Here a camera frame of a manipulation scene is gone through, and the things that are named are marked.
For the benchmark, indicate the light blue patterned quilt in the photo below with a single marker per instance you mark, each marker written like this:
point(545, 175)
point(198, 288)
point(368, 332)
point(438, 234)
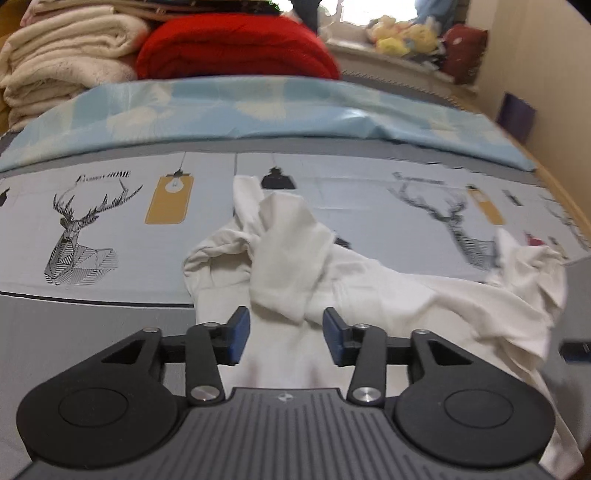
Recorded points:
point(113, 116)

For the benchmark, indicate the yellow plush toys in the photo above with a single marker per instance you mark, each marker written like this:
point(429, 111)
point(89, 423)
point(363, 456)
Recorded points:
point(406, 38)

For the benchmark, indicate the white folded bedding pile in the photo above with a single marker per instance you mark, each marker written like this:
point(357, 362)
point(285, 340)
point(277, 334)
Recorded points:
point(151, 10)

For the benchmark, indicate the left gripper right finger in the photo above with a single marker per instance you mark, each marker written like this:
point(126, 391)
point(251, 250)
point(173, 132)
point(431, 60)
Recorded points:
point(451, 405)

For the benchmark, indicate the dark red cushion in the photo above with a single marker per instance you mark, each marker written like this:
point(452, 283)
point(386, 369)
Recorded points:
point(465, 48)

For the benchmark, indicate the printed grey bed sheet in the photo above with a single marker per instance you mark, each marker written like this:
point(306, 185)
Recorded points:
point(93, 247)

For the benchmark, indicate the red folded quilt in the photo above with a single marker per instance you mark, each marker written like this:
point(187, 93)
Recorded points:
point(234, 44)

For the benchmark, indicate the purple box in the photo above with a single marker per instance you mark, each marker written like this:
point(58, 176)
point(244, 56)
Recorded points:
point(516, 117)

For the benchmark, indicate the dark teal shark plush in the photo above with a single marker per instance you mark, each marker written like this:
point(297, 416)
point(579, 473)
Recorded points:
point(307, 10)

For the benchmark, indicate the cream folded blankets stack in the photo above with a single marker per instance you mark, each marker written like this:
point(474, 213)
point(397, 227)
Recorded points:
point(54, 60)

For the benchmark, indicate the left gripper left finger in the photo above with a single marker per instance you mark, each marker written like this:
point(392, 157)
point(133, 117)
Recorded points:
point(127, 400)

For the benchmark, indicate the white t-shirt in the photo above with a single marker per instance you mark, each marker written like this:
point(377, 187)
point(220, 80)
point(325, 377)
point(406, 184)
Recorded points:
point(275, 258)

